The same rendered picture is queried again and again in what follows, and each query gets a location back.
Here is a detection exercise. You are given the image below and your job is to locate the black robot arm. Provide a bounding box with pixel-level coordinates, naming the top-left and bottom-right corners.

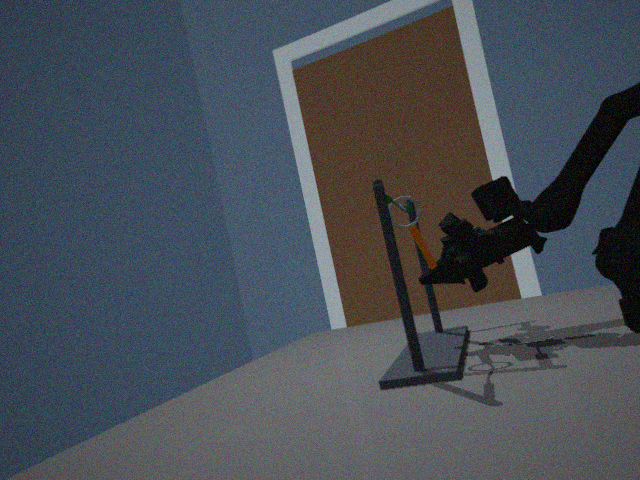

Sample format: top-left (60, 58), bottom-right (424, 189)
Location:
top-left (439, 83), bottom-right (640, 334)

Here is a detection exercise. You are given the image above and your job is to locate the orange handle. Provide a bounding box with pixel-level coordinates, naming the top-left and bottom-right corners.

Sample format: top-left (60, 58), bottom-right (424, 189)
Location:
top-left (388, 197), bottom-right (438, 270)

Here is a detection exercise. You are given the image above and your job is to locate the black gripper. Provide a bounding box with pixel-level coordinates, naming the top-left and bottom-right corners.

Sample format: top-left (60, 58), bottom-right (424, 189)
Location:
top-left (418, 228), bottom-right (507, 292)

